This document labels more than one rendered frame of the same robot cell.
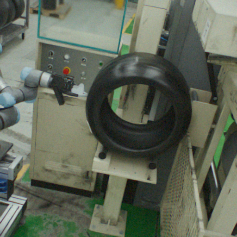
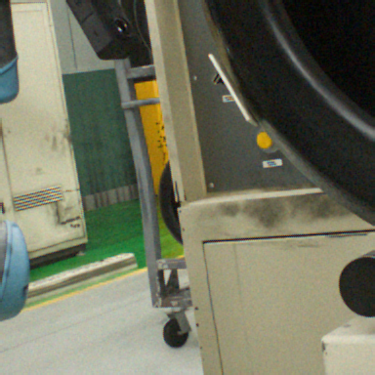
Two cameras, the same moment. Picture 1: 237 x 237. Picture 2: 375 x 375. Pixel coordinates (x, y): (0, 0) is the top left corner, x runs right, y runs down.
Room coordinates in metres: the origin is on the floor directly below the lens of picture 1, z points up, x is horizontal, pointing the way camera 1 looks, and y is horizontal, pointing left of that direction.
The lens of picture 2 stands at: (0.74, -0.32, 1.06)
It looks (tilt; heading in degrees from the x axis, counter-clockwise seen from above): 3 degrees down; 32
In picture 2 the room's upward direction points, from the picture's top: 9 degrees counter-clockwise
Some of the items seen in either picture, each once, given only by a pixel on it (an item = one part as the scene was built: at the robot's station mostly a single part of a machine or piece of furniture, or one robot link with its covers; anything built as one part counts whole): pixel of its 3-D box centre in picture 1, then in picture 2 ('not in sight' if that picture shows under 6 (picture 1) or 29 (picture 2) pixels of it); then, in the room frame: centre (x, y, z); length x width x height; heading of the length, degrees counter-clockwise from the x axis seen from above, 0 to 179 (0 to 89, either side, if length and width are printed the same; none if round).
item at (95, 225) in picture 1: (109, 218); not in sight; (1.93, -0.08, 0.02); 0.27 x 0.27 x 0.04; 89
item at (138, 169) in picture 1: (127, 158); not in sight; (1.68, -0.09, 0.80); 0.37 x 0.36 x 0.02; 89
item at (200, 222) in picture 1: (176, 214); not in sight; (1.44, -0.42, 0.65); 0.90 x 0.02 x 0.70; 179
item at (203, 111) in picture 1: (196, 117); not in sight; (1.89, -0.48, 1.05); 0.20 x 0.15 x 0.30; 179
